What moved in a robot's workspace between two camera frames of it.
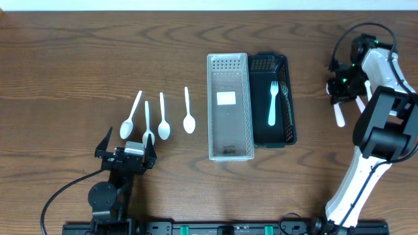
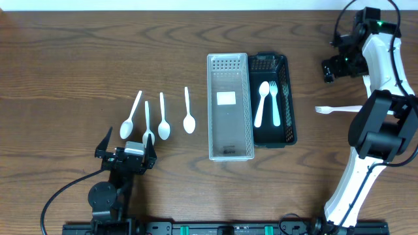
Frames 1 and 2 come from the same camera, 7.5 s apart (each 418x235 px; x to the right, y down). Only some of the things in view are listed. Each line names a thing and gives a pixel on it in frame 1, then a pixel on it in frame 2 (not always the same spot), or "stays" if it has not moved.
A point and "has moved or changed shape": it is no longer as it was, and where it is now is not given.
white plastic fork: (274, 89) has moved or changed shape
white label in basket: (226, 98) stays
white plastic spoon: (340, 119) → (264, 89)
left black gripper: (122, 164) stays
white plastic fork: (368, 89) stays
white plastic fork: (360, 104) → (326, 109)
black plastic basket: (264, 67) stays
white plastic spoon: (126, 128) stays
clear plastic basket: (230, 134) stays
